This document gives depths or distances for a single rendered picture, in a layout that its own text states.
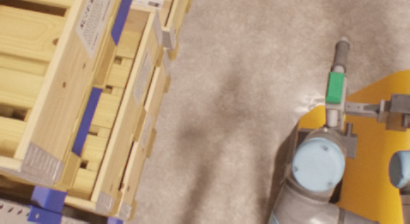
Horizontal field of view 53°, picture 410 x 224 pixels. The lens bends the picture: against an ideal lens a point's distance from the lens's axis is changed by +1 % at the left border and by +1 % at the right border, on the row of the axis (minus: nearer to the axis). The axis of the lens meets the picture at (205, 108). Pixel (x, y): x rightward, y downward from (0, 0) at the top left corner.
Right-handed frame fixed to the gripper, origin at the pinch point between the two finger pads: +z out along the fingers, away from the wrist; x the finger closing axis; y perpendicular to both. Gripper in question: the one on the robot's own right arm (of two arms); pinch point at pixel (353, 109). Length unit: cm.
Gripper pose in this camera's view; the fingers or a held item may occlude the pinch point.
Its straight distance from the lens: 112.4
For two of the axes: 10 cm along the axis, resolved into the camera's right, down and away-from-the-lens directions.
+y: -2.2, 9.2, -3.3
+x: 2.8, 3.8, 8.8
